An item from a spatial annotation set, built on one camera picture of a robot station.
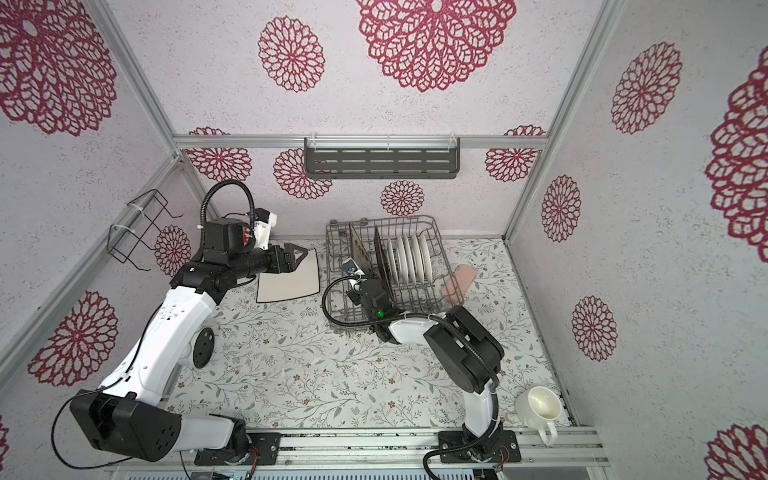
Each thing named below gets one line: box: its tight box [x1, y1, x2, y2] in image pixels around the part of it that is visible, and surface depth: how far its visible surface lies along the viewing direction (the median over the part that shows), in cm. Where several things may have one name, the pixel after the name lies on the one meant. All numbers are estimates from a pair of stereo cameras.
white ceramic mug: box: [515, 386, 563, 446], surface depth 77 cm
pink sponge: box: [441, 265, 477, 305], surface depth 104 cm
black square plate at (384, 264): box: [374, 226, 397, 304], surface depth 99 cm
